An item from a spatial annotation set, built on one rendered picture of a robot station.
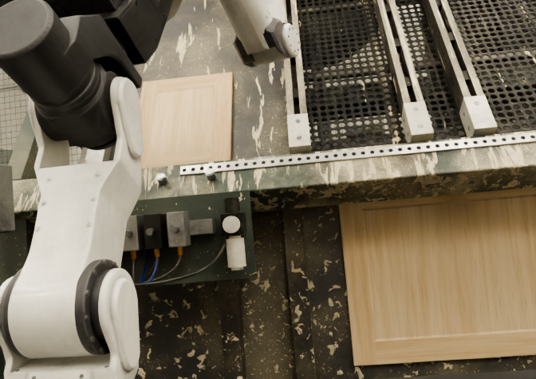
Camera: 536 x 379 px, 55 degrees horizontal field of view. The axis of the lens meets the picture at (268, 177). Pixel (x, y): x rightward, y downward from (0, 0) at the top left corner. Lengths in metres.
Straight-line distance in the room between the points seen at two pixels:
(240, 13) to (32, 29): 0.50
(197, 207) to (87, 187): 0.60
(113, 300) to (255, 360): 1.00
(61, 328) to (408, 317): 1.15
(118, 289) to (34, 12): 0.42
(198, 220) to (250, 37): 0.50
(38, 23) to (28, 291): 0.38
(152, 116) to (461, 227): 1.04
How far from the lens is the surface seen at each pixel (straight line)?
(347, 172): 1.43
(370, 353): 1.71
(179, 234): 1.34
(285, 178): 1.42
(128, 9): 0.99
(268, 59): 1.25
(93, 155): 1.66
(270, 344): 1.73
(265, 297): 1.70
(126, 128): 0.92
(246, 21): 1.17
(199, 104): 1.72
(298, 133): 1.49
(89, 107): 0.90
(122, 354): 0.83
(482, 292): 1.75
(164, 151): 1.62
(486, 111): 1.59
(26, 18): 0.85
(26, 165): 1.74
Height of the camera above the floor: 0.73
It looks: 4 degrees up
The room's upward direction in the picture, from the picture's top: 5 degrees counter-clockwise
